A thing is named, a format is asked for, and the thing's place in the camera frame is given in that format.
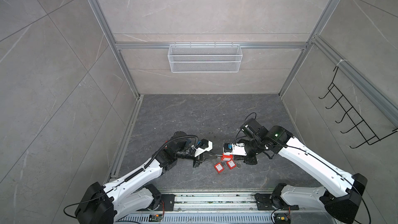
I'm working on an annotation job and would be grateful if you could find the red padlock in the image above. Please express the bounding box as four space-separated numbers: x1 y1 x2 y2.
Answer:
216 154 234 162
214 163 224 173
227 160 237 170

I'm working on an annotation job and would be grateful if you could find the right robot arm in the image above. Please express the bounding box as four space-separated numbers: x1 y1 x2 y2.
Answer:
223 117 368 224

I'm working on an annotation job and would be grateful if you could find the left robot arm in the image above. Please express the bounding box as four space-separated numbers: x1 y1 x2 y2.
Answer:
69 131 213 224

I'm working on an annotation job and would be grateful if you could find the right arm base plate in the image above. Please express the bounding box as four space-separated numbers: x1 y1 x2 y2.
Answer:
255 193 299 211

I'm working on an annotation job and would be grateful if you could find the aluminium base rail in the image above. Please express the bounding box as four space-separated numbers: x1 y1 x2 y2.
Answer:
83 191 344 214

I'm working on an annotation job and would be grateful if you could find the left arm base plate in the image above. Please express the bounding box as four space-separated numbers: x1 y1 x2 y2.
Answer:
146 194 176 211

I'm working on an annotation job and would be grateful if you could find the white wire mesh basket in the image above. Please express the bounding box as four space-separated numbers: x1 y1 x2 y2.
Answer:
167 44 243 73

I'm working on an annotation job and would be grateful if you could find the black wire hook rack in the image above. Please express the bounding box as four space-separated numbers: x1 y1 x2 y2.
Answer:
318 66 398 149

